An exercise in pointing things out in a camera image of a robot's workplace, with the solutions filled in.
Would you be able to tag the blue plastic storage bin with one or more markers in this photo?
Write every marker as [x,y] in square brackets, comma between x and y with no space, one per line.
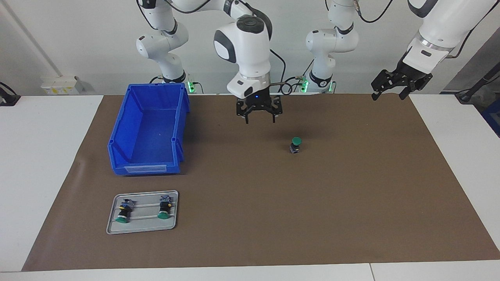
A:
[148,132]

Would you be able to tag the brown table mat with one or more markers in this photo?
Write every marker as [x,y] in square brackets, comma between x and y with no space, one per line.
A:
[312,195]

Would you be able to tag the grey metal tray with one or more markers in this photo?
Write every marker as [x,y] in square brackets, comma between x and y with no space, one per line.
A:
[144,226]

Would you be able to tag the blue crate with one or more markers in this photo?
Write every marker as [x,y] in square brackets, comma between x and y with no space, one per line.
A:
[493,121]

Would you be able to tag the white power strip box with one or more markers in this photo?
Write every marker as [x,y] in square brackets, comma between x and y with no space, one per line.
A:
[58,88]

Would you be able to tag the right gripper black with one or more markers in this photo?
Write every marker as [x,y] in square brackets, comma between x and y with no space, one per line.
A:
[258,101]

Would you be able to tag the green push button switch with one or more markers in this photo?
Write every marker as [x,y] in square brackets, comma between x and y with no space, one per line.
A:
[124,212]
[296,141]
[164,208]

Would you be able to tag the black bracket object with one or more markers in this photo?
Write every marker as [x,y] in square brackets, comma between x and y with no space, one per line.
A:
[8,99]

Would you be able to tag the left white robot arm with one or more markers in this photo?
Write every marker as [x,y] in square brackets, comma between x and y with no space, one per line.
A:
[332,39]

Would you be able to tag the black pole stand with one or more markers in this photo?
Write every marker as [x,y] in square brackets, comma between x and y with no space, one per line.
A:
[470,95]

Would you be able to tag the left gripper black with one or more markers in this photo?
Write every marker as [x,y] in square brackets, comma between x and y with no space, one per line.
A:
[410,74]

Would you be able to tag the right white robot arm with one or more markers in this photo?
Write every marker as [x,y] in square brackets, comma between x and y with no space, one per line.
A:
[244,47]

